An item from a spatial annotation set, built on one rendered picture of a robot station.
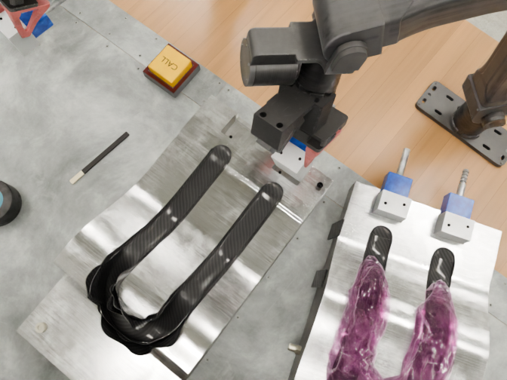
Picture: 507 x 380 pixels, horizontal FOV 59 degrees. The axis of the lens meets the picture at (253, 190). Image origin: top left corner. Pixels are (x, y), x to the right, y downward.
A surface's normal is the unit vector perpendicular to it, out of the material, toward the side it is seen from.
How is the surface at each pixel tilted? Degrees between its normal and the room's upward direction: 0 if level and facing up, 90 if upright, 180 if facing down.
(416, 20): 84
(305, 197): 0
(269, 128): 69
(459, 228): 0
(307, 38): 10
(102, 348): 0
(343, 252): 23
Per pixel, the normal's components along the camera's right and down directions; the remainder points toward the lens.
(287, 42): 0.18, -0.28
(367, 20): -0.22, -0.22
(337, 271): 0.17, -0.66
